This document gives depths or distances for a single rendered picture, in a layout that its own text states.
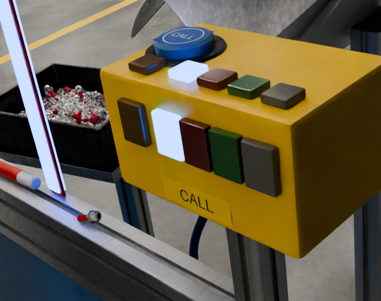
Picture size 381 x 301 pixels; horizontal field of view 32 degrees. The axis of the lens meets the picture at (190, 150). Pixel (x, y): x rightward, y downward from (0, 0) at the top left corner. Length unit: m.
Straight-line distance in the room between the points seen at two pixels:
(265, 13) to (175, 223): 1.43
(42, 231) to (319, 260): 1.30
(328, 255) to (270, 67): 1.57
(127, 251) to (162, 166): 0.20
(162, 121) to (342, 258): 1.57
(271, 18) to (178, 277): 0.34
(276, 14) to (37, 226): 0.36
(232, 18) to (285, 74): 0.40
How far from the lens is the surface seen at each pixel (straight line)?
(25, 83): 0.67
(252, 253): 0.47
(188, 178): 0.42
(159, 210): 2.22
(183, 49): 0.43
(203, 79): 0.38
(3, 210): 0.80
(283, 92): 0.36
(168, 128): 0.40
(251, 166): 0.36
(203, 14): 0.80
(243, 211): 0.39
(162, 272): 0.59
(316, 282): 1.87
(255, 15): 0.79
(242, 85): 0.37
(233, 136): 0.36
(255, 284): 0.49
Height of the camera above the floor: 1.23
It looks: 29 degrees down
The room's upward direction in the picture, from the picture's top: 9 degrees counter-clockwise
